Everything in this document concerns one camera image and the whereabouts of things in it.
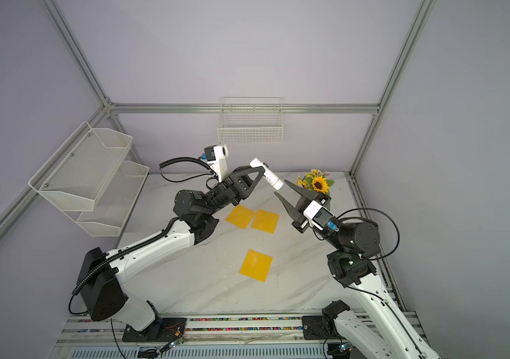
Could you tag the lower white mesh shelf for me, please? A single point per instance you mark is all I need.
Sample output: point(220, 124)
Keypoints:
point(116, 204)

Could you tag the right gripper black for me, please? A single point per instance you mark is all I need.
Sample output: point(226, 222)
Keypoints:
point(303, 222)

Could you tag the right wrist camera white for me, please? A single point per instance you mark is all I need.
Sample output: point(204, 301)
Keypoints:
point(320, 217)

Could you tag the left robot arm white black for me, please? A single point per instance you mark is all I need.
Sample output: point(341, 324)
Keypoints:
point(104, 274)

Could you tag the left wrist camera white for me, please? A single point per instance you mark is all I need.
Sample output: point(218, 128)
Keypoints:
point(216, 158)

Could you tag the white glue stick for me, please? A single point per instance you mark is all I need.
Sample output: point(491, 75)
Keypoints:
point(270, 177)

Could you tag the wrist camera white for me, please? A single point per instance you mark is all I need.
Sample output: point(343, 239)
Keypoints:
point(216, 158)
point(320, 217)

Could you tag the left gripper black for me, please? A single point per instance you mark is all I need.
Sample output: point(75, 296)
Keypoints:
point(232, 188)

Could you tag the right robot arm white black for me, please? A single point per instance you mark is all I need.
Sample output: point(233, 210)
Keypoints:
point(356, 242)

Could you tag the white mesh shelf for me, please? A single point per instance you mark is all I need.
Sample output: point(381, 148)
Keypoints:
point(75, 178)
point(116, 204)

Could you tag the sunflower bouquet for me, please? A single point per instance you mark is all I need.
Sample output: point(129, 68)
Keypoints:
point(316, 180)

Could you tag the upper white mesh shelf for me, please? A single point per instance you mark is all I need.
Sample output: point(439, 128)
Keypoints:
point(75, 178)

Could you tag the yellow envelope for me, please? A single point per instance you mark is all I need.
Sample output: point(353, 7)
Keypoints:
point(240, 217)
point(256, 265)
point(265, 221)

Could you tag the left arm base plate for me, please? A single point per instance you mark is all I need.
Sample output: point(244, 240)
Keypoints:
point(161, 329)

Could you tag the white wire wall basket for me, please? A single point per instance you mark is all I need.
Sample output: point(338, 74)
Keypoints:
point(250, 120)

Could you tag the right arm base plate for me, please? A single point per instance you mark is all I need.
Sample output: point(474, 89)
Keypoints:
point(319, 327)

